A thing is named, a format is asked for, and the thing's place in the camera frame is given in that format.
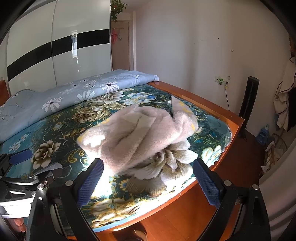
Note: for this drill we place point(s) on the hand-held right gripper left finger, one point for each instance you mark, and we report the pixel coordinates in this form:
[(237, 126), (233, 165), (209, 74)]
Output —
[(91, 183)]

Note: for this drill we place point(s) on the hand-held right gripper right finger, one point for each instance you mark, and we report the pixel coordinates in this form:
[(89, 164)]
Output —
[(208, 183)]

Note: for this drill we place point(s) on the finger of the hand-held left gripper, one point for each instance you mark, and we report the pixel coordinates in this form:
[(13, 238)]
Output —
[(20, 157), (49, 172)]

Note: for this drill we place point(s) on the pink hanging clothes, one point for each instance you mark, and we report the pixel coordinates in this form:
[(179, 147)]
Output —
[(114, 36)]

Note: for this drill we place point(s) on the person's left hand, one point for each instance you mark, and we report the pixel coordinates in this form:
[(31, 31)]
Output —
[(19, 224)]

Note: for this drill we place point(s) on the green floral plush blanket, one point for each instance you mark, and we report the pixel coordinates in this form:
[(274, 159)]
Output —
[(69, 139)]

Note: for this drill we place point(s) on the wooden headboard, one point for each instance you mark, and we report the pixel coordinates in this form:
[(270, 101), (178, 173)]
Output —
[(4, 92)]

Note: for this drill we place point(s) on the blue detergent bottle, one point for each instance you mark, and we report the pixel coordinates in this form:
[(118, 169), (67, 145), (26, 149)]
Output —
[(263, 136)]

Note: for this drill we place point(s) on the light blue daisy quilt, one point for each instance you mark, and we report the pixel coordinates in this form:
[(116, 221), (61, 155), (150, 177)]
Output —
[(69, 92)]

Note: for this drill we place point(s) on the black tower fan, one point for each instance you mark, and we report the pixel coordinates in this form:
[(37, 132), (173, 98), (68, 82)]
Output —
[(248, 102)]

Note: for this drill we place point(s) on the white hanging robe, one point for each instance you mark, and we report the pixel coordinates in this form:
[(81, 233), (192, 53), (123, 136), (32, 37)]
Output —
[(285, 92)]

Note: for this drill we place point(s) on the white wardrobe with black stripe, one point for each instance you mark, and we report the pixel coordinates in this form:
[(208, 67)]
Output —
[(34, 30)]

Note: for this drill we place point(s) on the beige door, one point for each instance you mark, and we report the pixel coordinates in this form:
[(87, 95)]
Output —
[(122, 55)]

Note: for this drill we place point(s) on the green potted plant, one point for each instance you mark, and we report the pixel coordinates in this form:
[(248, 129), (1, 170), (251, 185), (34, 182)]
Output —
[(116, 9)]

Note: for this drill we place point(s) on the wooden bed frame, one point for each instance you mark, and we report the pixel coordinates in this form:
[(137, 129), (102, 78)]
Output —
[(208, 104)]

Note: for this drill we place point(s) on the white wall socket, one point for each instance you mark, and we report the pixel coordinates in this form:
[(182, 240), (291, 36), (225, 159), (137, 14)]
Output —
[(220, 81)]

